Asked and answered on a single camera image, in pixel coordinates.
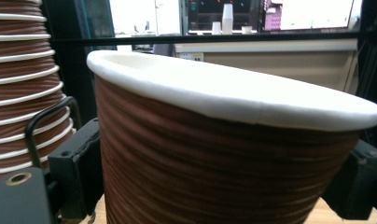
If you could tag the stack of white cups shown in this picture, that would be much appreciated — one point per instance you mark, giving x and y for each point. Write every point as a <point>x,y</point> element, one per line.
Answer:
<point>227,18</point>

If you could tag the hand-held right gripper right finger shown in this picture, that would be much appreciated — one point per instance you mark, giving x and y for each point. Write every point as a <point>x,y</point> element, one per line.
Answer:
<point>360,180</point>

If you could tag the bright monitor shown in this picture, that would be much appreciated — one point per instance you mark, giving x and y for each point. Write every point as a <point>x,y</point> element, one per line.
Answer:
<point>314,14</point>

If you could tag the tall stack of brown cups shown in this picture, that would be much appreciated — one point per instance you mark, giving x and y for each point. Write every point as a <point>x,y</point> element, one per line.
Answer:
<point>18,105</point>

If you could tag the small white cup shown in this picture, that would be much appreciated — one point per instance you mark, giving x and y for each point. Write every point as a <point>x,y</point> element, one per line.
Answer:
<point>216,28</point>
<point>246,30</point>

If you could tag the dark monitor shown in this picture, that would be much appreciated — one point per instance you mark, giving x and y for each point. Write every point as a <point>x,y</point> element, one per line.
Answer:
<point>208,11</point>

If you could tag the brown paper cup white rim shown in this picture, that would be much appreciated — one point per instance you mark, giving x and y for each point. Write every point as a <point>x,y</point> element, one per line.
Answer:
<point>208,149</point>

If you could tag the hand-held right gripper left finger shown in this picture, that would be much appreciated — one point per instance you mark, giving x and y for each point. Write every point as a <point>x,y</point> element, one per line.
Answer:
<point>77,161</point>

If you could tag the black horizontal bar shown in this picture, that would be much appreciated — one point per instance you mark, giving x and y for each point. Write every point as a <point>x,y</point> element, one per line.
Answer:
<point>208,39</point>

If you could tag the beige counter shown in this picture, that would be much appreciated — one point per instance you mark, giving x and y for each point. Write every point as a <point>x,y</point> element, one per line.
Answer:
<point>270,62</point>

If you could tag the wall power outlet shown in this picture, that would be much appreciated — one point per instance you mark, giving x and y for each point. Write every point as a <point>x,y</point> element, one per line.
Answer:
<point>191,56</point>

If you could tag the black cabinet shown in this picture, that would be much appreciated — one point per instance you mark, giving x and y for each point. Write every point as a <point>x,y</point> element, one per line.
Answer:
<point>71,71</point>

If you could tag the black tripod stand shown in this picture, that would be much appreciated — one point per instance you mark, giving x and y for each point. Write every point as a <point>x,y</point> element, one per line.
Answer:
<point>373,62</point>

